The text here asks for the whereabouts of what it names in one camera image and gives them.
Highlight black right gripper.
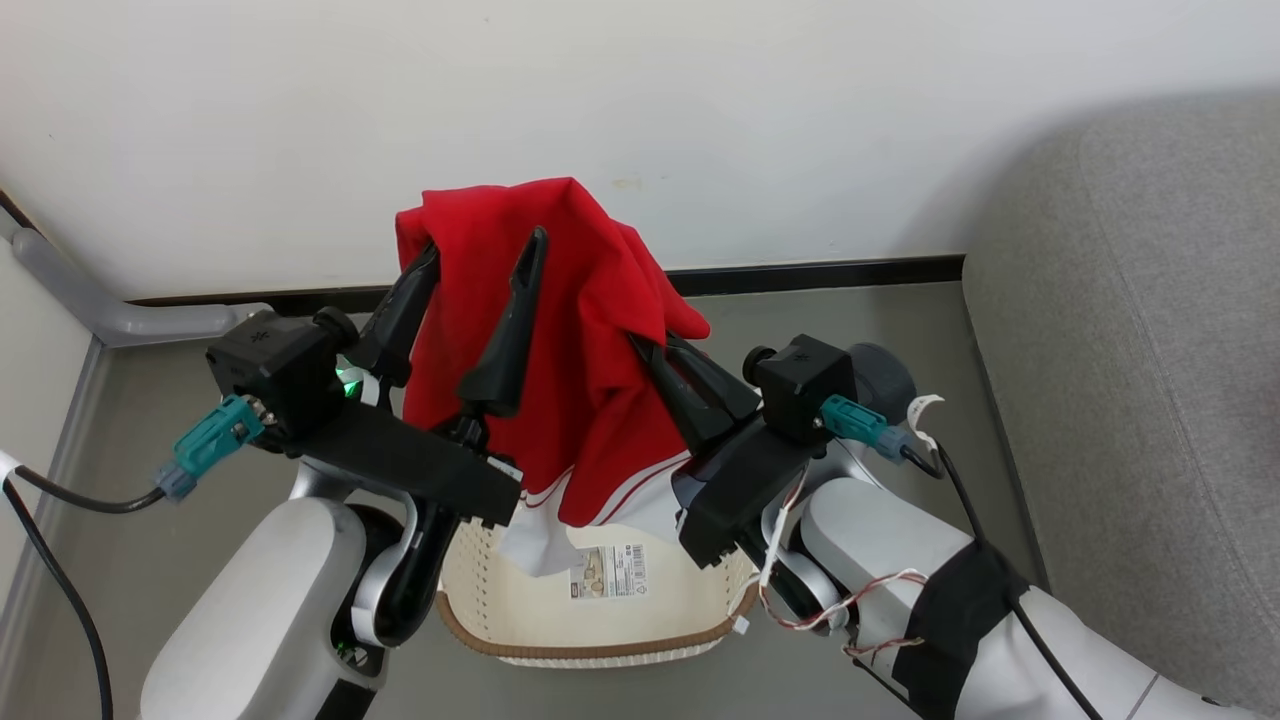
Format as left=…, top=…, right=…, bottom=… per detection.
left=628, top=336, right=831, bottom=569

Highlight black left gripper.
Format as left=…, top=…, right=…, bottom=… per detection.
left=290, top=226, right=550, bottom=528

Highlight red jersey with white stripes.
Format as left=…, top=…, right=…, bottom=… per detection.
left=395, top=177, right=713, bottom=578

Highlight grey fabric sofa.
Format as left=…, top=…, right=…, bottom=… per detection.
left=962, top=90, right=1280, bottom=716

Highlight black baseboard strip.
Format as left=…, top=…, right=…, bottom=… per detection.
left=125, top=255, right=966, bottom=316

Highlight paper label sticker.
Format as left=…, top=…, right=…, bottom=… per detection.
left=568, top=543, right=649, bottom=601

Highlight cream perforated laundry basket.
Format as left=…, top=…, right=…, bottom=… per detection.
left=435, top=505, right=761, bottom=669

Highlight grey partition base strip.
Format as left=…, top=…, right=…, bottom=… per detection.
left=0, top=340, right=106, bottom=681

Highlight teal cable connector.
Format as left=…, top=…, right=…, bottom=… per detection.
left=822, top=393, right=913, bottom=463
left=155, top=393, right=266, bottom=501

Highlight white cable tag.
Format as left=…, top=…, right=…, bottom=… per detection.
left=906, top=393, right=946, bottom=451

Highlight red white twisted wires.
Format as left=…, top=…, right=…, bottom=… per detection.
left=755, top=470, right=931, bottom=661

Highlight thin black cable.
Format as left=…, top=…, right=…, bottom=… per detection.
left=0, top=475, right=116, bottom=720
left=12, top=463, right=166, bottom=516
left=905, top=445, right=1106, bottom=720

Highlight grey metal bracket leg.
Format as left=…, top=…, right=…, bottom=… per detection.
left=10, top=228, right=273, bottom=349

